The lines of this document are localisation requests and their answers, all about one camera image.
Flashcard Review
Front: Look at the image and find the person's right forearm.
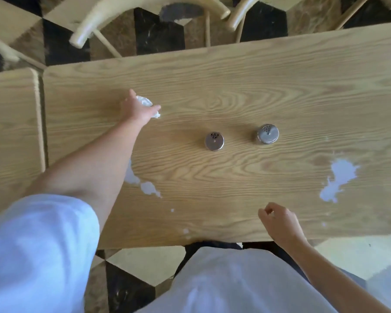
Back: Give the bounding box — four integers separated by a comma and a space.
275, 239, 391, 313

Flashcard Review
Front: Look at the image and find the adjoining wooden table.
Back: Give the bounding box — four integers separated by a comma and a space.
0, 68, 47, 222

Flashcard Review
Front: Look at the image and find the white paper napkin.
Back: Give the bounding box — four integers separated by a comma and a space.
135, 95, 162, 120

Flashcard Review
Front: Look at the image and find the person's right hand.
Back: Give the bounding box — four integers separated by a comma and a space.
258, 202, 309, 250

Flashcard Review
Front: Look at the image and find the person's left hand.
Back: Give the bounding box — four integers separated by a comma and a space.
119, 89, 162, 124

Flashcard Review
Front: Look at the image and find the person's left forearm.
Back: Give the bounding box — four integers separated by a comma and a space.
21, 115, 145, 232

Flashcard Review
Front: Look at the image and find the person's white shirt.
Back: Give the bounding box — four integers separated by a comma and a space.
0, 194, 391, 313

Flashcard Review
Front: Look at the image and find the metal-lidded shaker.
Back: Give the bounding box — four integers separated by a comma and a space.
205, 132, 225, 152
257, 124, 280, 145

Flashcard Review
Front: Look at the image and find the cream wooden chair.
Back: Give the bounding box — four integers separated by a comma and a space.
224, 0, 274, 43
68, 0, 231, 59
0, 31, 48, 70

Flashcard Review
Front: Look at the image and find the white liquid spill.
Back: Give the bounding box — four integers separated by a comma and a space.
319, 158, 361, 204
124, 159, 162, 198

